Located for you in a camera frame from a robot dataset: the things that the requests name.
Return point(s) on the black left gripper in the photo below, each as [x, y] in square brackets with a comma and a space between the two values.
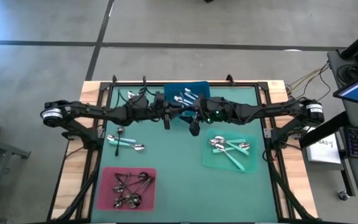
[166, 119]

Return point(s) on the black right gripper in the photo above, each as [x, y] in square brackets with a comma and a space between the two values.
[194, 127]

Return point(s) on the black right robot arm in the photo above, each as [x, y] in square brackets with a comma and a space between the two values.
[259, 110]

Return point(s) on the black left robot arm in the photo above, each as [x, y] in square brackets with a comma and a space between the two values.
[89, 110]

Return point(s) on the blue plastic bin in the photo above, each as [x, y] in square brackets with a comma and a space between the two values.
[171, 90]

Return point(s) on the translucent teal plastic bin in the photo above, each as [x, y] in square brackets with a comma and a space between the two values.
[210, 165]

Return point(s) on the pink plastic bin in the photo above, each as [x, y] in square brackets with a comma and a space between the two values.
[104, 202]

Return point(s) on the white paper sheet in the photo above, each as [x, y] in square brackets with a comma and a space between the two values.
[323, 149]

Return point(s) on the grey side table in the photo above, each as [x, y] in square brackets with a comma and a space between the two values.
[11, 151]

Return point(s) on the caster wheel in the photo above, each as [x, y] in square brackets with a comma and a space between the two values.
[343, 195]

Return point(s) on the black frame clamp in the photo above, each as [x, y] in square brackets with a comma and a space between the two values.
[229, 79]
[114, 79]

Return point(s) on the black metal table frame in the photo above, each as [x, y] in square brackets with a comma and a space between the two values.
[103, 85]

